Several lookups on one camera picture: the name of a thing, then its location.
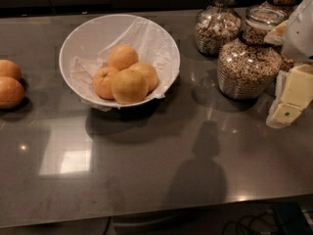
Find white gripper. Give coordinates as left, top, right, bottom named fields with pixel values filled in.
left=264, top=0, right=313, bottom=128

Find white bowl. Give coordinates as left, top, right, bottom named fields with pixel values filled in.
left=59, top=14, right=181, bottom=110

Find front glass cereal jar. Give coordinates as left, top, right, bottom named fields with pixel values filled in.
left=217, top=6, right=287, bottom=100

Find glass cereal jar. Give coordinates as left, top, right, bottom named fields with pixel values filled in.
left=261, top=0, right=296, bottom=71
left=195, top=0, right=242, bottom=56
left=217, top=6, right=287, bottom=100

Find back right glass cereal jar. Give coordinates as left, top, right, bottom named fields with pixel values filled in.
left=261, top=0, right=296, bottom=71

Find back left glass cereal jar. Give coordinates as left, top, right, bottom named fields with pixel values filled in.
left=195, top=0, right=242, bottom=56

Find black box under table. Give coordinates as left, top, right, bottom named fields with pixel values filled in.
left=272, top=203, right=313, bottom=235

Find black cables under table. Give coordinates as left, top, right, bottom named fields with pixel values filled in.
left=221, top=211, right=282, bottom=235

